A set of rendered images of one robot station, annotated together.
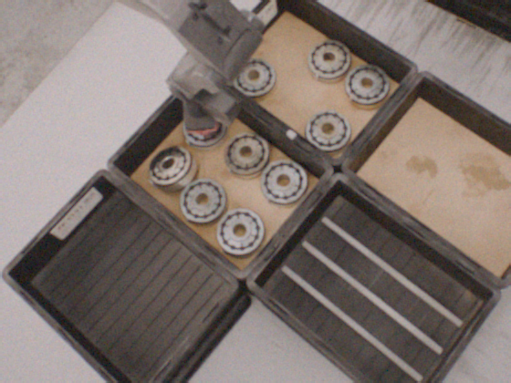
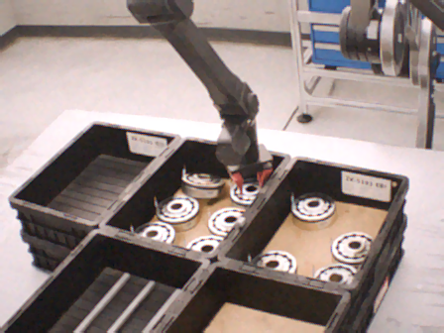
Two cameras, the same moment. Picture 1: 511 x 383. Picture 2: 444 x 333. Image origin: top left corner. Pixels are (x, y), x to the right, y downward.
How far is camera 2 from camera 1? 123 cm
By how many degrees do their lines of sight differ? 52
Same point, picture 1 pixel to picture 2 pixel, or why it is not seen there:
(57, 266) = (113, 161)
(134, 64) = not seen: hidden behind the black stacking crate
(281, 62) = (343, 226)
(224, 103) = (226, 136)
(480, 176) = not seen: outside the picture
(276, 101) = (298, 234)
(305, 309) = (94, 296)
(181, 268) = not seen: hidden behind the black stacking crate
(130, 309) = (84, 203)
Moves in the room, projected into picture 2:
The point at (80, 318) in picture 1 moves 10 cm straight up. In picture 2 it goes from (76, 182) to (68, 152)
